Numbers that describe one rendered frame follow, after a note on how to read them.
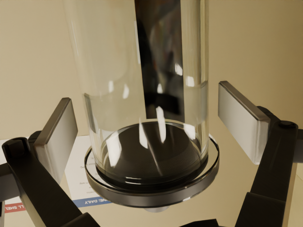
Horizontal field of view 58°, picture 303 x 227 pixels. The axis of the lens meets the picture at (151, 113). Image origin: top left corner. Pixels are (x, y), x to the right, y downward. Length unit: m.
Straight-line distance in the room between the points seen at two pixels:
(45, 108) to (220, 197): 0.68
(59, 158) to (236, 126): 0.11
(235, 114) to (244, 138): 0.02
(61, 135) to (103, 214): 0.88
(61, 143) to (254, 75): 0.76
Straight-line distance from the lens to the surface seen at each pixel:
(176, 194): 0.19
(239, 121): 0.18
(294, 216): 0.71
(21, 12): 0.80
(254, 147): 0.17
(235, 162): 1.00
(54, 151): 0.16
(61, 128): 0.18
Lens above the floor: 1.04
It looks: 24 degrees up
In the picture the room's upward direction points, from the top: 175 degrees clockwise
